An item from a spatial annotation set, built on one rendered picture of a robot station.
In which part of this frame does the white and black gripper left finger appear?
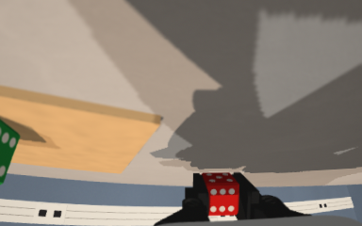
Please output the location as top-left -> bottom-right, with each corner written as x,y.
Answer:
154,173 -> 210,226

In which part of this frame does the red die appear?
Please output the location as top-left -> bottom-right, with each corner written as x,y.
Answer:
202,172 -> 239,216

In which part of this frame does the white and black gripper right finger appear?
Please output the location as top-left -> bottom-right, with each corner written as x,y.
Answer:
231,172 -> 312,220

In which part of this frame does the tan square mat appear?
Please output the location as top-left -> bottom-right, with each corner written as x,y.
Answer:
0,86 -> 161,174

